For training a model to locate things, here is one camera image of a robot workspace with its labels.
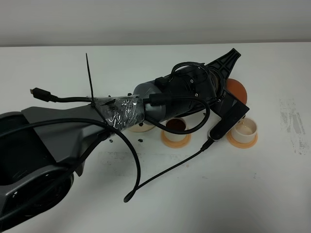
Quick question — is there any brown clay teapot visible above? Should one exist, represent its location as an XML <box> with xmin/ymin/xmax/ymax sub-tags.
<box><xmin>226</xmin><ymin>79</ymin><xmax>247</xmax><ymax>104</ymax></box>

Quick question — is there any black zip tie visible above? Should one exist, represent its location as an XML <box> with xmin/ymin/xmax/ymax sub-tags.
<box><xmin>86</xmin><ymin>53</ymin><xmax>118</xmax><ymax>134</ymax></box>

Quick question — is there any left orange coaster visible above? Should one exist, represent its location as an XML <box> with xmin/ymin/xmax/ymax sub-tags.
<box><xmin>161</xmin><ymin>130</ymin><xmax>191</xmax><ymax>149</ymax></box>

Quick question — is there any orange coaster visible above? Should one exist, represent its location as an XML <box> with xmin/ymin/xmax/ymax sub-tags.
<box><xmin>226</xmin><ymin>132</ymin><xmax>258</xmax><ymax>149</ymax></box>
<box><xmin>161</xmin><ymin>130</ymin><xmax>191</xmax><ymax>149</ymax></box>

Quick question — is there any left black camera cable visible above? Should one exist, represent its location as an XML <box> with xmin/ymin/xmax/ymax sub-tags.
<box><xmin>0</xmin><ymin>62</ymin><xmax>219</xmax><ymax>203</ymax></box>

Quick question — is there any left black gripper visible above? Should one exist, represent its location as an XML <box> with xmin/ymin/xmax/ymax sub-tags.
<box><xmin>160</xmin><ymin>48</ymin><xmax>241</xmax><ymax>117</ymax></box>

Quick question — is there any right orange coaster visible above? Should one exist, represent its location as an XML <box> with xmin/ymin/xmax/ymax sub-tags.
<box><xmin>226</xmin><ymin>132</ymin><xmax>258</xmax><ymax>149</ymax></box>

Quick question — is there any left white teacup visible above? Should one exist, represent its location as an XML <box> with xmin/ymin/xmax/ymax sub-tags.
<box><xmin>164</xmin><ymin>118</ymin><xmax>188</xmax><ymax>142</ymax></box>

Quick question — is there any right white teacup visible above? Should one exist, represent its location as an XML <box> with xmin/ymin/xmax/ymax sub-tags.
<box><xmin>230</xmin><ymin>117</ymin><xmax>258</xmax><ymax>145</ymax></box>

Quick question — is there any white teacup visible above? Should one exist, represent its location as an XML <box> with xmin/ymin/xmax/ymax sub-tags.
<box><xmin>164</xmin><ymin>118</ymin><xmax>188</xmax><ymax>142</ymax></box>
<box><xmin>230</xmin><ymin>117</ymin><xmax>258</xmax><ymax>145</ymax></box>

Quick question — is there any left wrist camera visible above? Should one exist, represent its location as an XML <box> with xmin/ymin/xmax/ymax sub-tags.
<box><xmin>207</xmin><ymin>90</ymin><xmax>249</xmax><ymax>141</ymax></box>

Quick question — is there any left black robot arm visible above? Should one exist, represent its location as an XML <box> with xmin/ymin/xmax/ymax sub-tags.
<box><xmin>0</xmin><ymin>49</ymin><xmax>248</xmax><ymax>231</ymax></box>

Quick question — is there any beige teapot saucer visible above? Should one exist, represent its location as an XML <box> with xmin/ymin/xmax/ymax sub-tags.
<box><xmin>127</xmin><ymin>122</ymin><xmax>155</xmax><ymax>133</ymax></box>

